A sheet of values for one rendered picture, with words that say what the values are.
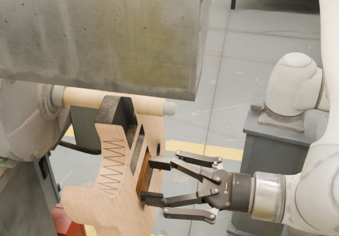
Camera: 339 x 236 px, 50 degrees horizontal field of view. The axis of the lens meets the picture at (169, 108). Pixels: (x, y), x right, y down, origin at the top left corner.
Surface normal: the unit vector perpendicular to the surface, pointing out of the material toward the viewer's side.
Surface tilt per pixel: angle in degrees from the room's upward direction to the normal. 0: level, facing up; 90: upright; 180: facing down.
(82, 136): 90
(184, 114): 0
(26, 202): 90
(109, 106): 13
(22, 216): 90
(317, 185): 77
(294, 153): 90
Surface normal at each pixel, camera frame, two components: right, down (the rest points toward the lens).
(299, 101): -0.23, 0.62
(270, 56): 0.00, -0.79
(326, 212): -0.79, 0.46
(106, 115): -0.11, -0.54
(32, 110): 0.94, 0.18
